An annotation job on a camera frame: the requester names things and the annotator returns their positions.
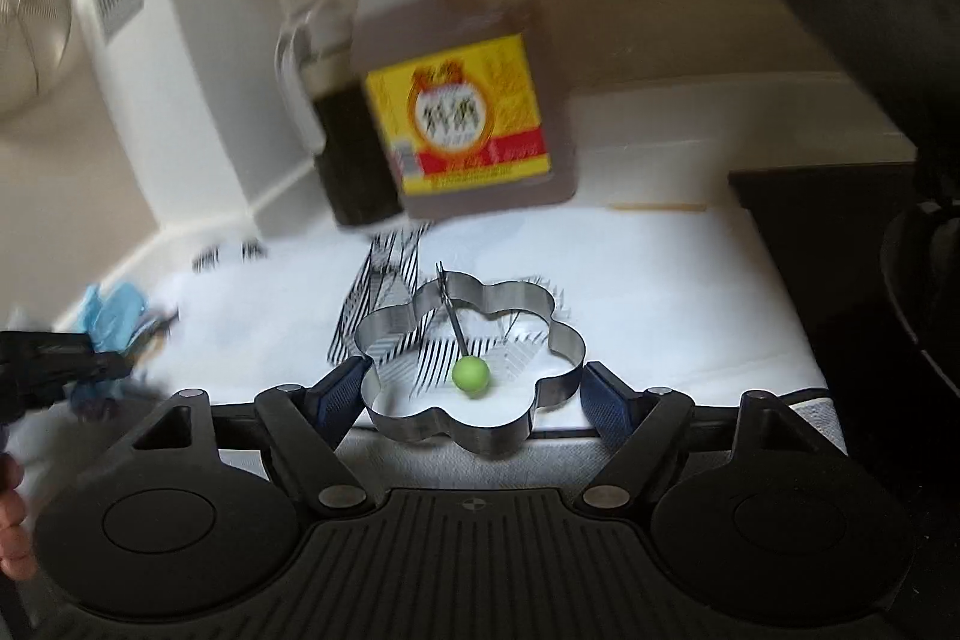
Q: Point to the black stove top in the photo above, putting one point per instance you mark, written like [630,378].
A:
[869,255]

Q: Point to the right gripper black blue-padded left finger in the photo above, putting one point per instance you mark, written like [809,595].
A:
[304,427]

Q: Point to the metal wire strainer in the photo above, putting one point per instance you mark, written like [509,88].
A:
[35,38]

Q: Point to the cooking wine jug yellow label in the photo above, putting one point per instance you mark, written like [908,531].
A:
[469,105]

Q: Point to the white geometric print cloth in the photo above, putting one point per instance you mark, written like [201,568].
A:
[663,298]

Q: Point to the grey woven table mat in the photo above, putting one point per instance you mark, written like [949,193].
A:
[178,532]

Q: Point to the dark soy sauce dispenser bottle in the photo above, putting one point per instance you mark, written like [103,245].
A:
[326,103]

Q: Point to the person's hand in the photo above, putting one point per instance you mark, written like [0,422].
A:
[18,560]

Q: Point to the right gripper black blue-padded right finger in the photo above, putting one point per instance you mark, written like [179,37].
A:
[643,433]

